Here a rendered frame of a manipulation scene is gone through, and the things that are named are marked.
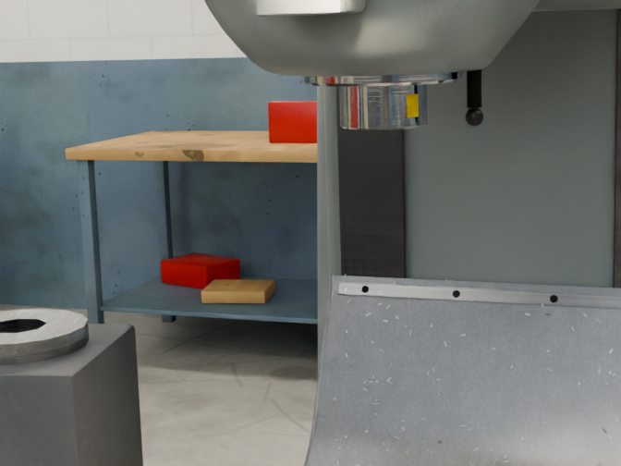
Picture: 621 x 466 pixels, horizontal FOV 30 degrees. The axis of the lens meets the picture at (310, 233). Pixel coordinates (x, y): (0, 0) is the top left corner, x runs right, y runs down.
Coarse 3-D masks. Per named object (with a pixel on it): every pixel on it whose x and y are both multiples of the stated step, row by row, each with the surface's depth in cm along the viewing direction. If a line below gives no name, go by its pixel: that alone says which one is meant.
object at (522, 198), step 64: (512, 64) 97; (576, 64) 95; (320, 128) 107; (448, 128) 100; (512, 128) 98; (576, 128) 96; (320, 192) 108; (384, 192) 102; (448, 192) 101; (512, 192) 99; (576, 192) 97; (320, 256) 109; (384, 256) 103; (448, 256) 102; (512, 256) 100; (576, 256) 98; (320, 320) 110
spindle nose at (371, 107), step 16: (352, 96) 61; (368, 96) 61; (384, 96) 61; (400, 96) 61; (352, 112) 61; (368, 112) 61; (384, 112) 61; (400, 112) 61; (352, 128) 62; (368, 128) 61; (384, 128) 61; (400, 128) 61
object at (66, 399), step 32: (0, 320) 76; (32, 320) 76; (64, 320) 75; (0, 352) 70; (32, 352) 71; (64, 352) 72; (96, 352) 73; (128, 352) 78; (0, 384) 69; (32, 384) 68; (64, 384) 68; (96, 384) 72; (128, 384) 78; (0, 416) 69; (32, 416) 69; (64, 416) 68; (96, 416) 72; (128, 416) 78; (0, 448) 70; (32, 448) 69; (64, 448) 69; (96, 448) 72; (128, 448) 78
